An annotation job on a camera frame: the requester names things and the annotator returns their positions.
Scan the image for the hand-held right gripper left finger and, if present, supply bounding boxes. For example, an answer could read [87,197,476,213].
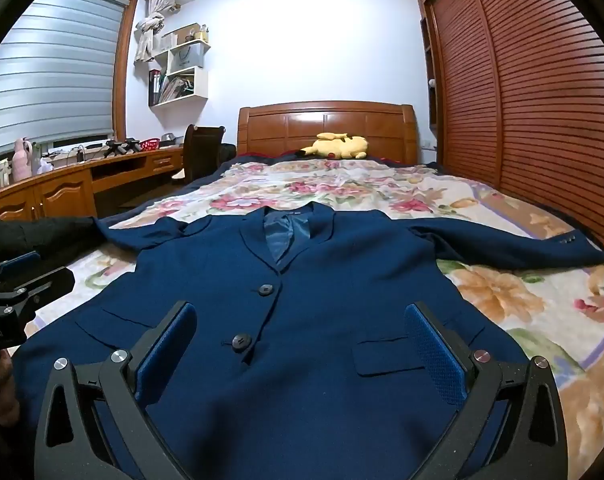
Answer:
[34,301,199,480]

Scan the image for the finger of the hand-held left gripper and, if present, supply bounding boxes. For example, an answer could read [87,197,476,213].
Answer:
[12,267,76,319]
[0,251,43,291]

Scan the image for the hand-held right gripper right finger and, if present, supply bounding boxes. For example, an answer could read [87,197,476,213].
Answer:
[403,301,570,480]

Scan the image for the navy blue suit jacket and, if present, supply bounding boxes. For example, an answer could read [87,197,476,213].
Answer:
[12,201,604,480]

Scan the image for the person's left hand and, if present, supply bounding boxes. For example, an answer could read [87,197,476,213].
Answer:
[0,349,21,427]

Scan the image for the wooden desk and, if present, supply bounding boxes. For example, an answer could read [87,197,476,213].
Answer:
[0,145,185,223]

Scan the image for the floral blanket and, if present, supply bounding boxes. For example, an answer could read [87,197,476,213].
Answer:
[24,159,604,461]

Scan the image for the pink bottle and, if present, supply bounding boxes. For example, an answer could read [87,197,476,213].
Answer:
[12,139,35,178]

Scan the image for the grey window blind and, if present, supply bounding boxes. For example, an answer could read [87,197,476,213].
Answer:
[0,0,120,161]

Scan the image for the dark wooden chair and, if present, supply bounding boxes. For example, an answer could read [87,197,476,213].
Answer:
[183,124,227,187]

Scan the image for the yellow plush toy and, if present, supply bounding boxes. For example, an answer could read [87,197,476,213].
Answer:
[300,132,370,161]

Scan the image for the cream tied curtain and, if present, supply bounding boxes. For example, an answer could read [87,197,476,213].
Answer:
[133,0,183,66]

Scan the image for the white paper bag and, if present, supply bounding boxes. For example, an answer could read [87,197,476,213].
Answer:
[168,42,205,73]

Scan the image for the wooden headboard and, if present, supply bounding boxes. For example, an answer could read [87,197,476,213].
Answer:
[237,101,419,167]

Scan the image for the wooden louvered wardrobe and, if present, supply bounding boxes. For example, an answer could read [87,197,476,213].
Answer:
[413,0,604,266]

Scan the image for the wooden window frame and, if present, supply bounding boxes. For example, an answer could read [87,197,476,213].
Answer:
[52,0,141,142]

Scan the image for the white wall shelf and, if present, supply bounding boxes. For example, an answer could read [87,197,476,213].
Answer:
[148,37,213,108]

